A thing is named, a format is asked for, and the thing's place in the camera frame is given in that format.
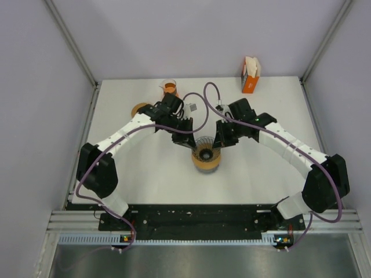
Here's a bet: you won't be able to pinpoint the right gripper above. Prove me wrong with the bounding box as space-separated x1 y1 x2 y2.
213 119 244 149

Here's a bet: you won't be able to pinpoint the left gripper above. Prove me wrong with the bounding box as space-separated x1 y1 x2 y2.
163 116 196 151

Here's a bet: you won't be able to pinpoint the grey ribbed glass dripper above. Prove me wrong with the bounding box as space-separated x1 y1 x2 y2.
192 136 221 163

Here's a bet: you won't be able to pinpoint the wooden ring with hole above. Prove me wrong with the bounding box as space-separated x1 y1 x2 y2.
191 153 223 171

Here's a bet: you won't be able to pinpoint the grey glass server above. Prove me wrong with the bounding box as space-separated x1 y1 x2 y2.
197 168 218 174

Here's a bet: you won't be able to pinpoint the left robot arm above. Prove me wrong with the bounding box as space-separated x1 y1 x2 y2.
76 93 197 230

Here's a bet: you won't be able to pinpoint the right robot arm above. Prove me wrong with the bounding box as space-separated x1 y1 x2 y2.
212 98 350 229

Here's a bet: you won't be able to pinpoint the orange filter box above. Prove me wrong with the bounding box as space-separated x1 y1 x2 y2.
241 60 261 94

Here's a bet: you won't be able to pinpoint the paper coffee filters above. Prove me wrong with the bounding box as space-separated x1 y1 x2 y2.
245 56 260 78

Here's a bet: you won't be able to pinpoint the orange glass beaker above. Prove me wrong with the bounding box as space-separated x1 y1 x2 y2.
159 79 179 97

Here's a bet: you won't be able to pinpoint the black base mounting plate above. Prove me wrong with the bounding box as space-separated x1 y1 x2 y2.
98 204 305 240

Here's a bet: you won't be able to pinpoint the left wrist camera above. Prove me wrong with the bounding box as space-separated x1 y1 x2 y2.
180 103 197 120

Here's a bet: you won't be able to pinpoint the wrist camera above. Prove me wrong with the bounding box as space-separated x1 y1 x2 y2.
215 100 231 118
180 103 197 120

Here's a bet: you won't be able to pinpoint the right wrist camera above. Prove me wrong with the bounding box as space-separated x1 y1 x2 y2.
215 100 231 118

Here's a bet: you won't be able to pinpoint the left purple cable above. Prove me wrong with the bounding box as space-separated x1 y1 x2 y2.
75 92 208 254

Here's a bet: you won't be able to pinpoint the purple cable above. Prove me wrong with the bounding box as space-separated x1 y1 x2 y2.
75 92 208 254
203 82 344 252

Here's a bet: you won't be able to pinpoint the wooden ring left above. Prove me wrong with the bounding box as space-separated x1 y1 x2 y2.
130 103 147 118

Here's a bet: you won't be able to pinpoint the left aluminium corner post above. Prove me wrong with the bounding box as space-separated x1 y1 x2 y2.
43 0 99 87

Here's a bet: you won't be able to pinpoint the aluminium corner post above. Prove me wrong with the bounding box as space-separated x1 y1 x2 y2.
43 0 99 87
300 0 355 86

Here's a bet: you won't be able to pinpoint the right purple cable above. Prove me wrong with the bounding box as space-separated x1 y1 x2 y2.
203 82 344 252

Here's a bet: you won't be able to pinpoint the slotted cable duct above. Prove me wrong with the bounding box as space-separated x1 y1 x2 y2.
59 233 292 246

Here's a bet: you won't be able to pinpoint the right aluminium corner post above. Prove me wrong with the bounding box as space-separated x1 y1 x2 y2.
300 0 355 86

